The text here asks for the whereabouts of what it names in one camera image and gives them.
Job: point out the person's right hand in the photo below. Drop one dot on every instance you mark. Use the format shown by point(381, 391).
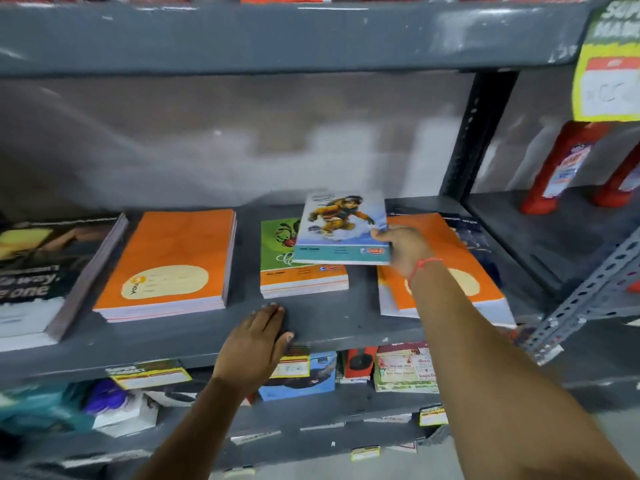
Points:
point(410, 247)

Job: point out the person's left hand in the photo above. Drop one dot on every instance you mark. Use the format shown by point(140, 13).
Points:
point(250, 354)

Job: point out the orange cover book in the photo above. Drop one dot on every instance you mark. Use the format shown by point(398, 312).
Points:
point(450, 244)

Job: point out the Present is a gift notebooks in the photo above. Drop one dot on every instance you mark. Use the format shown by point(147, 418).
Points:
point(475, 234)
point(40, 274)

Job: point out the grey metal shelf rack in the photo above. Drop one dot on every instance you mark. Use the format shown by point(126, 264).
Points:
point(320, 317)

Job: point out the orange notebook stack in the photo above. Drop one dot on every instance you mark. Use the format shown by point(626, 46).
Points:
point(165, 244)

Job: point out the person's left forearm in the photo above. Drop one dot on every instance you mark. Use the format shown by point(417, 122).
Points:
point(200, 434)

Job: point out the person's right forearm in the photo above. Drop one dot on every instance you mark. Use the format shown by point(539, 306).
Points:
point(490, 384)

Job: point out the yellow green price tag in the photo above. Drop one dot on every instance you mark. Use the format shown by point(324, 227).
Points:
point(150, 377)
point(290, 367)

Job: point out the blue headphone box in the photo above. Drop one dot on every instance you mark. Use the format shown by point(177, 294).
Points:
point(310, 387)

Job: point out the white black headphone box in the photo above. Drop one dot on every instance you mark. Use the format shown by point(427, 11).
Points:
point(170, 398)

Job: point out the red black box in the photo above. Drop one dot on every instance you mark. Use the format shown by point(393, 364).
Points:
point(360, 362)

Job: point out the green white card pack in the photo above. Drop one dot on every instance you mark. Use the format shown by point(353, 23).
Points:
point(405, 369)

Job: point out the white box with purple bulbs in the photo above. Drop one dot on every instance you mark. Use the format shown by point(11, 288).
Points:
point(125, 419)

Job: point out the small yellow price tag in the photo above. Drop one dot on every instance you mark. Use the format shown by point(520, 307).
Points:
point(434, 417)
point(365, 453)

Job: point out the red bottle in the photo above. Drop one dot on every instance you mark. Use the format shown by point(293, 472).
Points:
point(560, 169)
point(620, 184)

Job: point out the large yellow price sign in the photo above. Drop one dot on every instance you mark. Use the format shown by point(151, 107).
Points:
point(607, 89)

